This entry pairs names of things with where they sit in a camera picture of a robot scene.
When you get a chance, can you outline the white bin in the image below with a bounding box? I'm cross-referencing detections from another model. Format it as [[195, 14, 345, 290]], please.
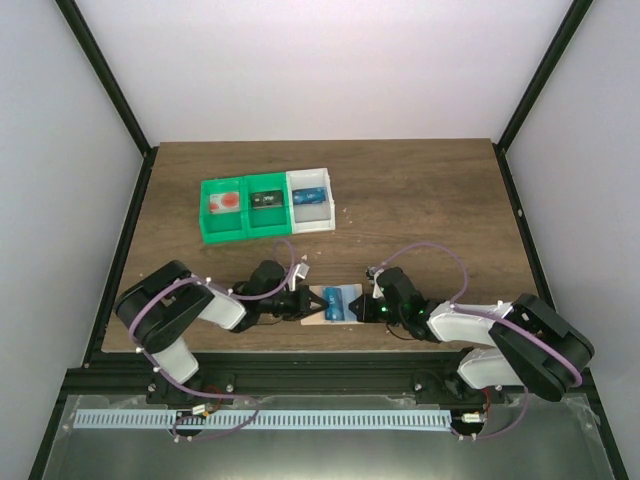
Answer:
[[285, 168, 336, 234]]

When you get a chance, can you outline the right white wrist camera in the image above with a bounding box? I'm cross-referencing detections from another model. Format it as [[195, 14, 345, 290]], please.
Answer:
[[365, 266, 384, 284]]

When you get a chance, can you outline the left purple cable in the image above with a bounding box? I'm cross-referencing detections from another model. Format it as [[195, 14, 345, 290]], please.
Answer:
[[128, 238, 300, 396]]

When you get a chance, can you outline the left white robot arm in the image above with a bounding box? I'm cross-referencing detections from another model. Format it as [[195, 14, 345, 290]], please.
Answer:
[[113, 260, 329, 385]]

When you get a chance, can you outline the blue card in bin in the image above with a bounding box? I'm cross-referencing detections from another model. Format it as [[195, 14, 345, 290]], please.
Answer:
[[291, 187, 327, 206]]

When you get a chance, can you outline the black card in bin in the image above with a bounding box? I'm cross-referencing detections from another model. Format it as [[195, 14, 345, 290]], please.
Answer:
[[250, 190, 284, 210]]

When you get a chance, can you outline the middle green bin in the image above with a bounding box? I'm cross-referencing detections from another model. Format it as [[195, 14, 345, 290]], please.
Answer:
[[245, 172, 292, 239]]

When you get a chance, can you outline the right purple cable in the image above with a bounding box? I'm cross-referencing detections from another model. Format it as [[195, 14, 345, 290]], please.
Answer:
[[374, 242, 584, 386]]

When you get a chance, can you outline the light blue slotted cable duct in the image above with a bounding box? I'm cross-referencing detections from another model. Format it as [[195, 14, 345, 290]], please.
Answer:
[[73, 409, 452, 432]]

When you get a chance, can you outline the red dotted card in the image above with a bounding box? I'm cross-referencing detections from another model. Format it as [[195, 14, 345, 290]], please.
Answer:
[[207, 191, 241, 215]]

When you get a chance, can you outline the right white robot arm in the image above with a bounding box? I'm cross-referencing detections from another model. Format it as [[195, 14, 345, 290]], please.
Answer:
[[348, 267, 595, 402]]

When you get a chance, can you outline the pink leather card holder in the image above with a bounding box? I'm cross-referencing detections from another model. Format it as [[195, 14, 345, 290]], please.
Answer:
[[300, 284, 363, 326]]

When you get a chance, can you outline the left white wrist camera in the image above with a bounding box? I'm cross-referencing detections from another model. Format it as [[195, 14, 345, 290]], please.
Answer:
[[288, 261, 309, 291]]

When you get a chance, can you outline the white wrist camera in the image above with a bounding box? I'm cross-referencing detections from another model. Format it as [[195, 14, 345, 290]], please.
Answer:
[[288, 261, 309, 291], [365, 266, 384, 284]]

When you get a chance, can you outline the green bin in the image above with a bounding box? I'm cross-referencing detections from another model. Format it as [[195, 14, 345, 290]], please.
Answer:
[[199, 177, 248, 245], [245, 172, 292, 239]]

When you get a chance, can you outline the left green bin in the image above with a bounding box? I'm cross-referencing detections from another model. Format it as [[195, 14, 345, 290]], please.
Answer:
[[199, 177, 248, 245]]

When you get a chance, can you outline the purple cable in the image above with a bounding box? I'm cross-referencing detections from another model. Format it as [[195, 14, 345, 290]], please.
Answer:
[[374, 242, 584, 386], [128, 238, 300, 396]]

